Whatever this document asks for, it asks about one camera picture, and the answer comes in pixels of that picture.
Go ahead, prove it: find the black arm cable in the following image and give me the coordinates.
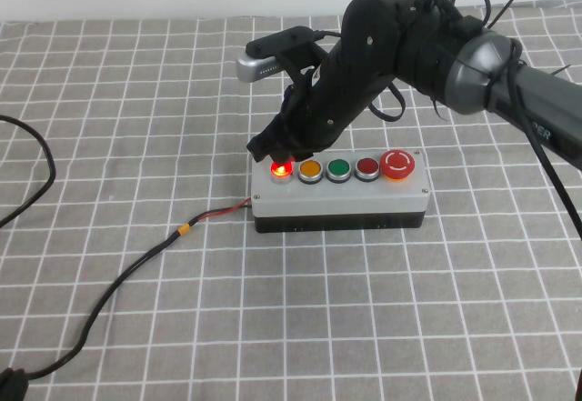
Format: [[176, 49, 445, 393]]
[[507, 39, 582, 241]]

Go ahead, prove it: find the yellow push button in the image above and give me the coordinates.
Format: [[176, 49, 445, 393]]
[[297, 158, 325, 185]]

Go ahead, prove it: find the grey black push-button box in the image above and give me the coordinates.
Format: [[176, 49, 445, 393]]
[[250, 148, 432, 235]]

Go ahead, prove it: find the lit red indicator button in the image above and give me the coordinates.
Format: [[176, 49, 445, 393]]
[[269, 159, 296, 185]]

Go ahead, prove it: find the red mushroom emergency stop button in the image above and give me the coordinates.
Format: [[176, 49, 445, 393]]
[[379, 149, 416, 184]]

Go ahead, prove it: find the grey white-grid tablecloth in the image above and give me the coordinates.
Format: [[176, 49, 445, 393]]
[[0, 0, 582, 401]]

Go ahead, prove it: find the green push button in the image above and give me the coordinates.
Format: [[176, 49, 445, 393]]
[[325, 158, 353, 185]]

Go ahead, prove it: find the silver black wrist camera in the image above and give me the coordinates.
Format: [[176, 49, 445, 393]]
[[235, 25, 329, 85]]

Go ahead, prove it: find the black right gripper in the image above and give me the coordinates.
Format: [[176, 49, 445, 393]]
[[246, 39, 395, 165]]

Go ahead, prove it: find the dark red push button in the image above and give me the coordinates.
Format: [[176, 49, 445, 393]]
[[354, 157, 381, 183]]

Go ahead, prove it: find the thin red wire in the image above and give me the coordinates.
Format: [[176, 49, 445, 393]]
[[199, 197, 254, 221]]

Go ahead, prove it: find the black power cable yellow sleeve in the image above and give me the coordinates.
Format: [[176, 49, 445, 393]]
[[0, 115, 254, 382]]

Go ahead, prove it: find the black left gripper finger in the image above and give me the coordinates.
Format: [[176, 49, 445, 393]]
[[11, 368, 30, 401], [0, 367, 14, 401]]

